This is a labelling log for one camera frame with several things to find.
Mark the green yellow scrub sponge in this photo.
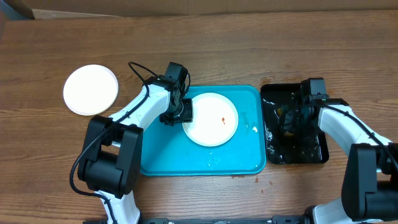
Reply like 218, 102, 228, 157
275, 106, 295, 138

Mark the white plate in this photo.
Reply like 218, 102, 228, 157
182, 93, 239, 147
63, 64, 119, 116

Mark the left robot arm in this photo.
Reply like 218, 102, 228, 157
69, 62, 193, 223

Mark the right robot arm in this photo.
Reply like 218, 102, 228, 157
275, 78, 397, 224

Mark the black plastic tray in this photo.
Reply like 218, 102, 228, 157
261, 83, 329, 164

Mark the teal plastic tray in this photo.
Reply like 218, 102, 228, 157
141, 85, 266, 176

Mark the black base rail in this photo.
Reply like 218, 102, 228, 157
82, 214, 312, 224

